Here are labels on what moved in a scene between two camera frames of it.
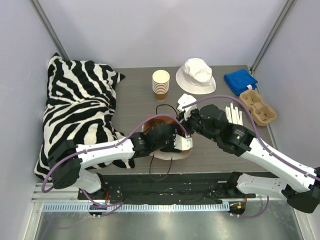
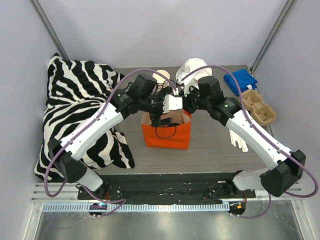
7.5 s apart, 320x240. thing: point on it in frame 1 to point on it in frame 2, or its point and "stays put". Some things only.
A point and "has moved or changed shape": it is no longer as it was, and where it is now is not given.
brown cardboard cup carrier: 263,113 stays put
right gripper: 189,122 to 188,92
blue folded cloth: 239,81 stays put
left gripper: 171,139 to 157,110
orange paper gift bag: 166,154 has moved or changed shape
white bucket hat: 195,77 stays put
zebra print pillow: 79,106 stays put
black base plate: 167,188 stays put
